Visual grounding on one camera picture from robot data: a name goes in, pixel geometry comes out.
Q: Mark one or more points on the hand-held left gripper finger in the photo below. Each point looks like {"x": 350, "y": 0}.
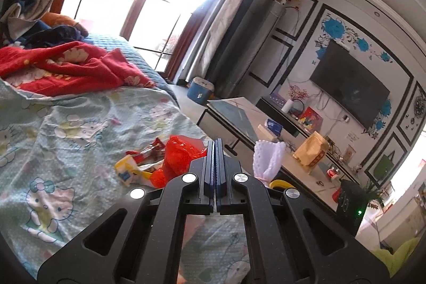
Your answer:
{"x": 212, "y": 182}
{"x": 220, "y": 177}

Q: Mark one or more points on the long red-brown snack wrapper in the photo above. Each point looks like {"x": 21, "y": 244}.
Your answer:
{"x": 148, "y": 151}

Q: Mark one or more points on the red plastic bag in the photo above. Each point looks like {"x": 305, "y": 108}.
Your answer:
{"x": 179, "y": 154}

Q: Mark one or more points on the white lace cloth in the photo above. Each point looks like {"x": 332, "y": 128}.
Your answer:
{"x": 268, "y": 161}

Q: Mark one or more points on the yellow tape roll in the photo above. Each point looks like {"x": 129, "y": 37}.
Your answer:
{"x": 279, "y": 183}

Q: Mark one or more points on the white coffee table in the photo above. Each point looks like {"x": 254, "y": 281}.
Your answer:
{"x": 243, "y": 117}

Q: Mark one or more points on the blue tissue box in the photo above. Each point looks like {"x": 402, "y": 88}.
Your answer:
{"x": 273, "y": 128}

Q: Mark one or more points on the yellow snack packet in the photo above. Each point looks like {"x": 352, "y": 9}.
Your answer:
{"x": 128, "y": 171}

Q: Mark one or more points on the black and white television cabinet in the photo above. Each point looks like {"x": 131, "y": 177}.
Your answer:
{"x": 283, "y": 117}

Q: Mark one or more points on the blue plastic bucket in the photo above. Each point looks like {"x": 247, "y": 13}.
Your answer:
{"x": 199, "y": 91}

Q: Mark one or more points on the brown paper bag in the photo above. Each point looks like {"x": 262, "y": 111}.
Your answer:
{"x": 311, "y": 152}

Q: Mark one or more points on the white vase with red branches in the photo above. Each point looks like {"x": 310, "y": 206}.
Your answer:
{"x": 287, "y": 106}

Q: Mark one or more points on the red printed box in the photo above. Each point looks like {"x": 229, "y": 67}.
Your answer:
{"x": 311, "y": 119}

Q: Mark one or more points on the black speaker box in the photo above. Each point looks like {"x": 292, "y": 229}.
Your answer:
{"x": 349, "y": 207}

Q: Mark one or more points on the grey standing air conditioner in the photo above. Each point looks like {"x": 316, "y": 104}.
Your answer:
{"x": 263, "y": 37}

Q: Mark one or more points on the green potted plant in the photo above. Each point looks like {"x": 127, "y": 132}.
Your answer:
{"x": 374, "y": 192}

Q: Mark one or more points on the grey curtain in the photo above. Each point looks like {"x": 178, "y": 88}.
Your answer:
{"x": 226, "y": 21}

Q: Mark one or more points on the black flat television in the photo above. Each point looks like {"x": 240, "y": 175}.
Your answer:
{"x": 349, "y": 87}

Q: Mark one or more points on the green bag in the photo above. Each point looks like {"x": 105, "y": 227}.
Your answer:
{"x": 383, "y": 167}

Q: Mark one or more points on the red floral blanket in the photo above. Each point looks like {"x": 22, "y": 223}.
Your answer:
{"x": 76, "y": 74}

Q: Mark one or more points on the yellow-green cloth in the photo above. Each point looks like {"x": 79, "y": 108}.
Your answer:
{"x": 399, "y": 255}

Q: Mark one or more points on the dark blue clothes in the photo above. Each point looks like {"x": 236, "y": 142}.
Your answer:
{"x": 56, "y": 32}

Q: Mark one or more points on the orange pillow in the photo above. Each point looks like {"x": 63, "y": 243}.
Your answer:
{"x": 58, "y": 19}

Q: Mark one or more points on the blue flower wall decal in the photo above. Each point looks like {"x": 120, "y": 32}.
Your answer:
{"x": 334, "y": 26}
{"x": 384, "y": 109}

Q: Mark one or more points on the black wall clock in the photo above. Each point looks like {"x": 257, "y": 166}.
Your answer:
{"x": 417, "y": 109}

